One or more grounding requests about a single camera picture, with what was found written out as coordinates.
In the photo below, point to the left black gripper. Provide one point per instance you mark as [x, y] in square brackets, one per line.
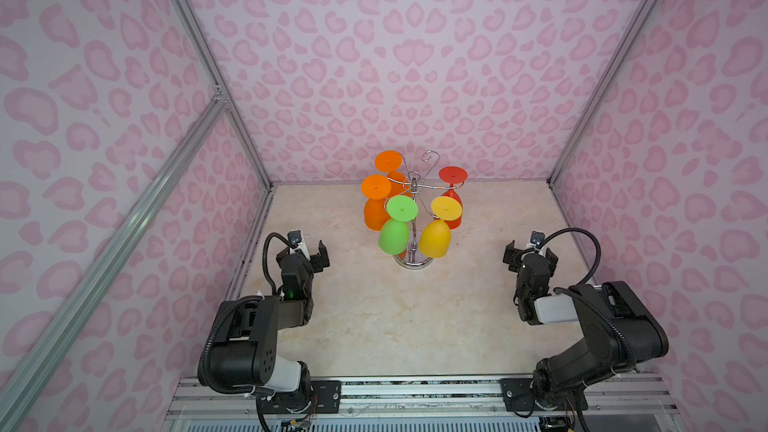
[321, 256]

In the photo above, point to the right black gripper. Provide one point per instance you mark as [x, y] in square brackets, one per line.
[513, 255]

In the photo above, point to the green plastic wine glass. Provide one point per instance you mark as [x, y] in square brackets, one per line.
[395, 234]

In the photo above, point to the yellow plastic wine glass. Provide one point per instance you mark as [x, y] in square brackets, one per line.
[436, 237]

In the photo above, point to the red plastic wine glass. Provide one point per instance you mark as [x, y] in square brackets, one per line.
[454, 177]

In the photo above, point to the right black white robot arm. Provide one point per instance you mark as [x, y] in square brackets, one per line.
[618, 331]

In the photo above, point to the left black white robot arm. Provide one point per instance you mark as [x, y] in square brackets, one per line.
[240, 355]

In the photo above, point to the front orange plastic wine glass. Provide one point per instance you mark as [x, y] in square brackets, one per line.
[376, 188]

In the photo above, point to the orange plastic wine glass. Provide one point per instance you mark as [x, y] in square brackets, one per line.
[389, 163]
[376, 188]

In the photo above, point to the chrome wine glass rack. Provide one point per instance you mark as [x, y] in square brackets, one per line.
[431, 212]

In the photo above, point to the rear orange plastic wine glass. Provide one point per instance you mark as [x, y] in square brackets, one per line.
[389, 163]

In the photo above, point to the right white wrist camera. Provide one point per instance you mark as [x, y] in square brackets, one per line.
[536, 240]

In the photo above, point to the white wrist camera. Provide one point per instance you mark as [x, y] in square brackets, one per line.
[536, 240]
[297, 243]

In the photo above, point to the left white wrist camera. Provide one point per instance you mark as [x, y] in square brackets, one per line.
[297, 243]

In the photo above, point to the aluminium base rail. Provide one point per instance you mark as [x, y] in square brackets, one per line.
[629, 402]

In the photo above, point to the left aluminium frame post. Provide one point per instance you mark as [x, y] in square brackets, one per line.
[204, 52]

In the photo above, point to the aluminium frame post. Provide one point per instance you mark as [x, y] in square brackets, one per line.
[204, 52]
[628, 40]

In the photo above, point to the right aluminium frame post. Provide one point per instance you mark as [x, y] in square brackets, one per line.
[628, 40]

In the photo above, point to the diagonal aluminium frame bar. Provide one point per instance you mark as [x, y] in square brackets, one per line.
[38, 366]

